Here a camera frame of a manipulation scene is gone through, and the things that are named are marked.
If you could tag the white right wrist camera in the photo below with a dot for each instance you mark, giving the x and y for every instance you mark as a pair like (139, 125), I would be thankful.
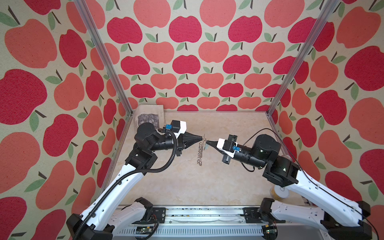
(229, 146)

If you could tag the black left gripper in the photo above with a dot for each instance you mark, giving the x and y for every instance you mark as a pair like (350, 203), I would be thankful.
(183, 143)

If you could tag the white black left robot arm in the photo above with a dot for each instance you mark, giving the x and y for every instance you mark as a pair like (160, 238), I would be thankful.
(153, 152)

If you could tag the aluminium frame post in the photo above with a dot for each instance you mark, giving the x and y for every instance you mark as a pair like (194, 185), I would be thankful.
(90, 24)
(319, 24)

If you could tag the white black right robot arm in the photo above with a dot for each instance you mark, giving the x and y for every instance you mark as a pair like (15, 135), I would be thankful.
(341, 218)

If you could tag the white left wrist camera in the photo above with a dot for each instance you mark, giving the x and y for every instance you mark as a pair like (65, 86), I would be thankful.
(177, 127)

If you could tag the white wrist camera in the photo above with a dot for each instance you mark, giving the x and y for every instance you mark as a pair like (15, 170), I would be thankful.
(229, 146)
(177, 127)

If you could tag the right rear aluminium frame post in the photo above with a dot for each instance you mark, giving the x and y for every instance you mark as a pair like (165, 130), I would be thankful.
(319, 24)

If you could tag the left rear aluminium frame post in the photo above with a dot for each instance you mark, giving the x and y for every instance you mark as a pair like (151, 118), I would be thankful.
(90, 24)

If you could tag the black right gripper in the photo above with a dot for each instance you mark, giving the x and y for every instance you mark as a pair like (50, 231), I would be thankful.
(225, 158)

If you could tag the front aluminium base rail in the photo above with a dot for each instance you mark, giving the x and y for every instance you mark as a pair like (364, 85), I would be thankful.
(137, 222)

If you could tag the cream printed canvas tote bag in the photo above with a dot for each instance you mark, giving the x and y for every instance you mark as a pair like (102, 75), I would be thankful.
(149, 114)

